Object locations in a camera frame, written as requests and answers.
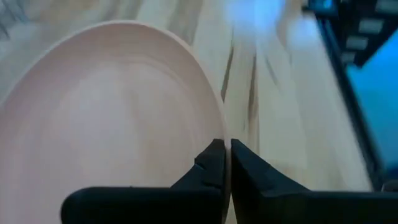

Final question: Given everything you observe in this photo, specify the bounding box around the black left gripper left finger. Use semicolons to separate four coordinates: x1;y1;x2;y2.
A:
60;138;226;224

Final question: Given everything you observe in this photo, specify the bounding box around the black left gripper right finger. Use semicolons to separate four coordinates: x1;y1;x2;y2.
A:
230;138;398;224

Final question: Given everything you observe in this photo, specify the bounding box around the peach plastic plate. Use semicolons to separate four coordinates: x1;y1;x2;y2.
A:
0;20;233;224

